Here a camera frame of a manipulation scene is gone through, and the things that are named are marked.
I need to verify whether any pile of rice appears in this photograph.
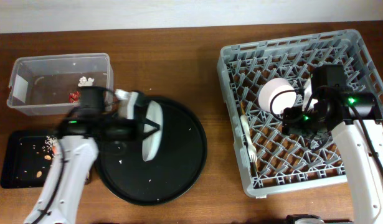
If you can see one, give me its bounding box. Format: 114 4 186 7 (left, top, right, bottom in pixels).
44 136 58 150

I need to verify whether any white plastic fork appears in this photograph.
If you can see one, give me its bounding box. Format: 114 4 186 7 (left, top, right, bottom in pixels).
240 114 257 163

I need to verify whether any wooden chopstick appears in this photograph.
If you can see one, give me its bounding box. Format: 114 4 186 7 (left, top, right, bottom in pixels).
240 102 257 177

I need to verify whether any pink saucer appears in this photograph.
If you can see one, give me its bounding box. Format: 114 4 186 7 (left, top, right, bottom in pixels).
258 78 296 114

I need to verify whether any crumpled white tissue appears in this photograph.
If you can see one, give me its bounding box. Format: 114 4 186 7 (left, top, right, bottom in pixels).
78 77 94 87

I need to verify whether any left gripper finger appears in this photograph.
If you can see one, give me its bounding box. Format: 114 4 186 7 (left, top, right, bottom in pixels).
141 104 161 128
142 128 161 140

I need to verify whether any grey dishwasher rack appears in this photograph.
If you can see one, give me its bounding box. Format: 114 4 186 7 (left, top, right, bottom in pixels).
217 29 383 198

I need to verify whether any grey plate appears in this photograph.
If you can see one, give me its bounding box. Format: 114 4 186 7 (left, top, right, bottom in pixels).
142 101 163 162

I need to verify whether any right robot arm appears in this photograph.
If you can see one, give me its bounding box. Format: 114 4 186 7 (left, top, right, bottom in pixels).
282 65 383 223

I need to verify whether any red snack wrapper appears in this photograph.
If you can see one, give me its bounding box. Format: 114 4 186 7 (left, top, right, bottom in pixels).
69 91 80 103

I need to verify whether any clear plastic bin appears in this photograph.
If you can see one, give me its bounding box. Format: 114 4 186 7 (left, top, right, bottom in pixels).
7 53 114 116

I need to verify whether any black rectangular tray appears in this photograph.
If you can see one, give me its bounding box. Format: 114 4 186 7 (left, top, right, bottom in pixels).
0 130 56 189

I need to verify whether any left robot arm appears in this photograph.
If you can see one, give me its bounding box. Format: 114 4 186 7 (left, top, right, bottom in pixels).
25 86 164 223

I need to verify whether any round black tray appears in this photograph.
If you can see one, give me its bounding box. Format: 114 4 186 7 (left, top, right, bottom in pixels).
95 96 207 206

